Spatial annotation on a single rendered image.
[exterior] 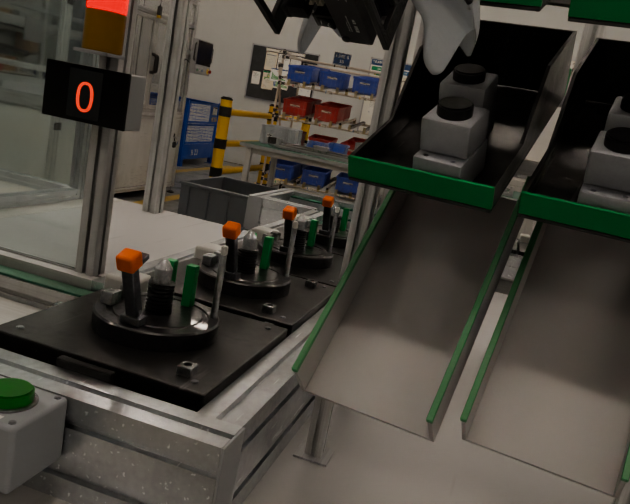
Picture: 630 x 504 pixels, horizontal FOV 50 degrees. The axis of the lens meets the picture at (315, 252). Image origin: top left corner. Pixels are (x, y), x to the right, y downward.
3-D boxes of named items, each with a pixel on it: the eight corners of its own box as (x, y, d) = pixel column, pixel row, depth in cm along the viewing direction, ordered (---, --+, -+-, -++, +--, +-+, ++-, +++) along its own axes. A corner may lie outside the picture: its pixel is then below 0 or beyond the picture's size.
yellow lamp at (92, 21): (107, 52, 84) (112, 11, 83) (72, 46, 85) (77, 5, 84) (129, 57, 88) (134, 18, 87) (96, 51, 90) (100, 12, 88)
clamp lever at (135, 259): (137, 321, 70) (131, 260, 66) (120, 316, 71) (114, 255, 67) (155, 302, 73) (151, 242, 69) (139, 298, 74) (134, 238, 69)
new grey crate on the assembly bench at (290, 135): (289, 148, 614) (292, 130, 611) (257, 142, 620) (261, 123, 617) (300, 148, 652) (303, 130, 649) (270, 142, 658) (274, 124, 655)
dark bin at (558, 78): (490, 214, 56) (502, 130, 51) (347, 180, 61) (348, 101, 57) (564, 97, 76) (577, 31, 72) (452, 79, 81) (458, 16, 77)
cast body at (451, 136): (457, 199, 57) (466, 121, 53) (409, 186, 59) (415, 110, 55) (492, 160, 63) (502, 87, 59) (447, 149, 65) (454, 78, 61)
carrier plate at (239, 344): (201, 415, 63) (204, 394, 62) (-12, 345, 69) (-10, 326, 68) (285, 343, 86) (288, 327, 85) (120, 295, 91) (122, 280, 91)
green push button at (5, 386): (10, 425, 55) (12, 402, 54) (-31, 410, 56) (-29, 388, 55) (43, 407, 59) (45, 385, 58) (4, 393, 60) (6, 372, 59)
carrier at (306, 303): (289, 340, 87) (307, 246, 84) (126, 293, 93) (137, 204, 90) (337, 299, 110) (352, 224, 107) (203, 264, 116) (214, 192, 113)
